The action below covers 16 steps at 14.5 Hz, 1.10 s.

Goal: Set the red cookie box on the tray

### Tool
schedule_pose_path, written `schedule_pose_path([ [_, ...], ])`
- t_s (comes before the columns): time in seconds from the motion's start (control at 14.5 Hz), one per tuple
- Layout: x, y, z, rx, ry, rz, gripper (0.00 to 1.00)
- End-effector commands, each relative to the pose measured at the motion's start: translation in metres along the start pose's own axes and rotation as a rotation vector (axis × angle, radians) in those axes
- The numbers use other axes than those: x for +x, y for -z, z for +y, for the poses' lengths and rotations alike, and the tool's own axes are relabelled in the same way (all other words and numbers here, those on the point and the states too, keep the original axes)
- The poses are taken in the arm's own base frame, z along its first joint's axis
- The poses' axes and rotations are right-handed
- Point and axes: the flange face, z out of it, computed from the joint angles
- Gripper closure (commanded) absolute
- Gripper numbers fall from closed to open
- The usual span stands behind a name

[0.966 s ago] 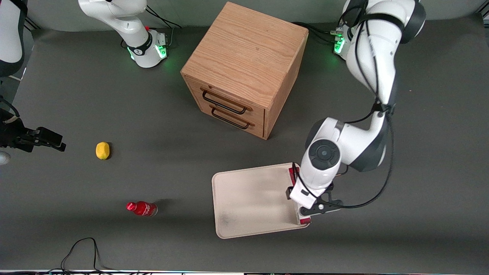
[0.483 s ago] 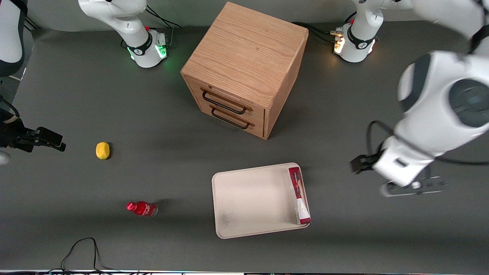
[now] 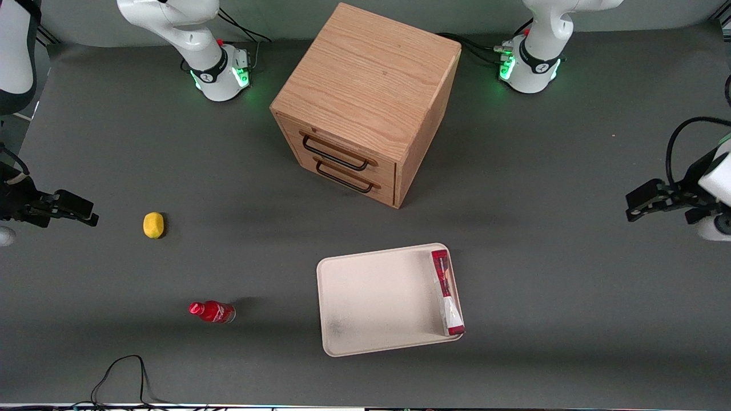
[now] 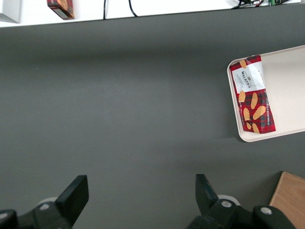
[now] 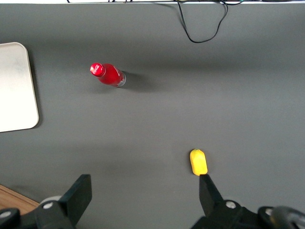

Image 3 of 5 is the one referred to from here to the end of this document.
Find black looped table cable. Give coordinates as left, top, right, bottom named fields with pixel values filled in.
left=90, top=354, right=172, bottom=408

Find beige rectangular tray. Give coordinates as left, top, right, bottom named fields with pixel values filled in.
left=316, top=243, right=465, bottom=358

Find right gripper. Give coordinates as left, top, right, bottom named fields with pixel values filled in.
left=0, top=164, right=99, bottom=228

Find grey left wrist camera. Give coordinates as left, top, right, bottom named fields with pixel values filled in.
left=695, top=213, right=731, bottom=242

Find black base cables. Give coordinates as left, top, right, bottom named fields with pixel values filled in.
left=216, top=7, right=272, bottom=44
left=436, top=20, right=535, bottom=66

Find black right base cables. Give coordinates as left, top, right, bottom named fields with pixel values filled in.
left=216, top=7, right=272, bottom=44

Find black metal drawer handle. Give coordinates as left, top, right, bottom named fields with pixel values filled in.
left=300, top=134, right=371, bottom=172
left=315, top=159, right=375, bottom=194

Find red cola bottle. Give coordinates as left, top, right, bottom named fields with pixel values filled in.
left=188, top=300, right=236, bottom=324

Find wooden drawer cabinet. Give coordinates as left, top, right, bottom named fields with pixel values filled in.
left=270, top=2, right=462, bottom=209

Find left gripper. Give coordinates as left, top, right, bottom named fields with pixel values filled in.
left=625, top=140, right=731, bottom=224

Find wooden drawer front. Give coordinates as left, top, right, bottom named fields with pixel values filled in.
left=276, top=113, right=398, bottom=182
left=292, top=150, right=396, bottom=207

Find black left base cables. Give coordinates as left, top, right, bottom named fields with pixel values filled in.
left=436, top=20, right=535, bottom=66

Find red cookie box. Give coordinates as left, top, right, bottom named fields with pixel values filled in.
left=431, top=249, right=466, bottom=336

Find dark grey table mat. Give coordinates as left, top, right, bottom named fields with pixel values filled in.
left=0, top=23, right=731, bottom=407

